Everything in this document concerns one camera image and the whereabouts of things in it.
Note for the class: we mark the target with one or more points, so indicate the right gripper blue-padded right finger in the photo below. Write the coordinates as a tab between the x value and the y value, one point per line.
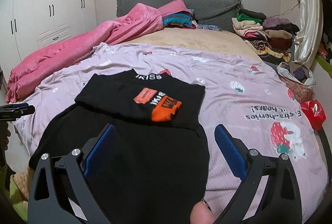
280	202

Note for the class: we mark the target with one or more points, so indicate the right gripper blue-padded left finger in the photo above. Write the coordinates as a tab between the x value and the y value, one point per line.
79	165

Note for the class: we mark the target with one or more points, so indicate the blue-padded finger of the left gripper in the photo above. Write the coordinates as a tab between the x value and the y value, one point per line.
12	112

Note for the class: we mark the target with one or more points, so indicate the black shirt with orange patches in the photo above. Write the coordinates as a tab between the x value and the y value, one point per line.
155	167

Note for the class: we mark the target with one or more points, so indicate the pile of folded clothes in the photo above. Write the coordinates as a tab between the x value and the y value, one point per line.
270	37

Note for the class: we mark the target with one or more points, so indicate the striped folded clothes stack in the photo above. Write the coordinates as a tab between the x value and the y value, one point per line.
180	19

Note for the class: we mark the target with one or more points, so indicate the person's left hand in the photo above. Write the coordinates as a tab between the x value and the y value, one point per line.
5	134

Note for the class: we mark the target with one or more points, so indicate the person's right hand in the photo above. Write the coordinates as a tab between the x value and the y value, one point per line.
202	214

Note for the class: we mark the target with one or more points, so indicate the pink fleece blanket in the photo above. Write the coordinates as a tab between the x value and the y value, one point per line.
27	75

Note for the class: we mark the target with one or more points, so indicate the red plastic bag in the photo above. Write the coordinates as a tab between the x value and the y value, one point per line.
314	112

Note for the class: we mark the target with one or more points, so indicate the lilac strawberry print bed sheet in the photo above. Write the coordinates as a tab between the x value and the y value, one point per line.
245	96

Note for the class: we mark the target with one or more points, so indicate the white glossy wardrobe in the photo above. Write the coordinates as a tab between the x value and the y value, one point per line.
30	25

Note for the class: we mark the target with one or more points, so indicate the floral fabric basket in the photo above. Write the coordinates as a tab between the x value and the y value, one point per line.
298	78

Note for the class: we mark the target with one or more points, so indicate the green cloth on windowsill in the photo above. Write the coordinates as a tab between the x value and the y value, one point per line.
324	55

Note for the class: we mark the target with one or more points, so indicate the cream satin curtain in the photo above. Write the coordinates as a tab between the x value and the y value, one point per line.
308	38

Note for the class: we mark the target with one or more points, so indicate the beige plush mattress cover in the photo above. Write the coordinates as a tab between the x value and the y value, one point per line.
223	42

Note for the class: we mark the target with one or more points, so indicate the pink pillow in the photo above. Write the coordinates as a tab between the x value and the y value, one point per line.
175	6

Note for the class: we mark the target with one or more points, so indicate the grey padded headboard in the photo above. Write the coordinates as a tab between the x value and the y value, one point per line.
214	12

